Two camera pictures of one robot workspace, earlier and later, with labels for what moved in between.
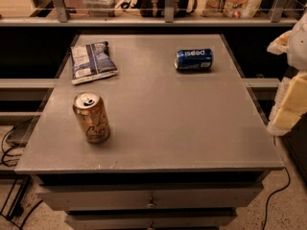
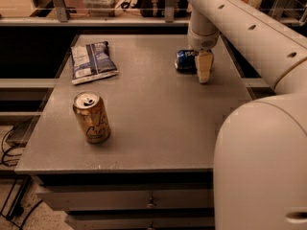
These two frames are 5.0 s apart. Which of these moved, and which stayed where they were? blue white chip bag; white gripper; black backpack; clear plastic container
Moved: white gripper
Stayed: clear plastic container; blue white chip bag; black backpack
